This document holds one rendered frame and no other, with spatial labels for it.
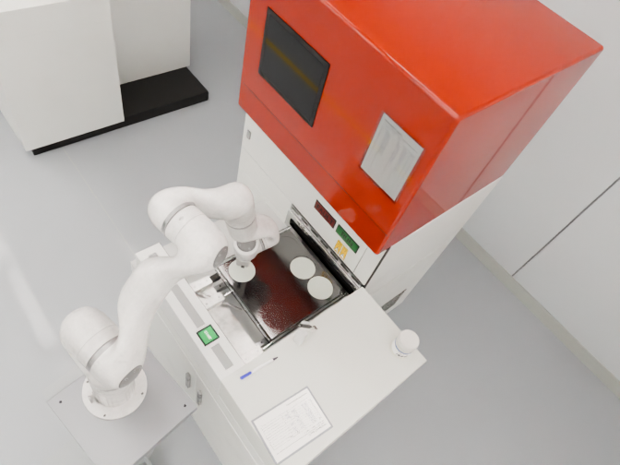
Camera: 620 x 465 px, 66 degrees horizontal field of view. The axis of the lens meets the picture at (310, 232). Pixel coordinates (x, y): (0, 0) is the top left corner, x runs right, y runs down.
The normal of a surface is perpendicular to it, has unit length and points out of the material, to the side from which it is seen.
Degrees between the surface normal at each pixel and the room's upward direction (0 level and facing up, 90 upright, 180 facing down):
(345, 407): 0
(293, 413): 0
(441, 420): 0
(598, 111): 90
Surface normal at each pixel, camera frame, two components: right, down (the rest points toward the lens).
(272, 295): 0.21, -0.57
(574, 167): -0.76, 0.41
